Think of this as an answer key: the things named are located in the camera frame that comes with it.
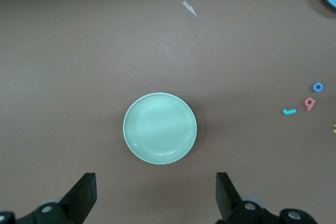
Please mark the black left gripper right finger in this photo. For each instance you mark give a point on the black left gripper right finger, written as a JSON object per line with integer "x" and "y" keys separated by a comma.
{"x": 231, "y": 203}

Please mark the blue letter o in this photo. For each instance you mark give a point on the blue letter o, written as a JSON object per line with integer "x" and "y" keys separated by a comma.
{"x": 315, "y": 87}

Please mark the white tape scrap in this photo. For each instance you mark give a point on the white tape scrap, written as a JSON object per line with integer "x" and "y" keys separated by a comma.
{"x": 190, "y": 8}

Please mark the pink letter g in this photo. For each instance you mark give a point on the pink letter g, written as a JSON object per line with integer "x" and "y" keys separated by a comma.
{"x": 309, "y": 102}

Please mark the brown table cover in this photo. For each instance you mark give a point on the brown table cover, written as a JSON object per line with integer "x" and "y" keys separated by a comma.
{"x": 78, "y": 77}

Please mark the yellow letter u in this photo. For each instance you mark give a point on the yellow letter u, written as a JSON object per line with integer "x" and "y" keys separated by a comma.
{"x": 334, "y": 128}

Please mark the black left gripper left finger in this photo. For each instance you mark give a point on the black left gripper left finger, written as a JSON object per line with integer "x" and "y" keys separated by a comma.
{"x": 76, "y": 203}

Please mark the teal letter j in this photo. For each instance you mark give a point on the teal letter j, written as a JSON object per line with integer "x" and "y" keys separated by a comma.
{"x": 288, "y": 111}

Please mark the green plate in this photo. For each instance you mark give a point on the green plate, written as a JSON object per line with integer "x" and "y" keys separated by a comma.
{"x": 160, "y": 128}

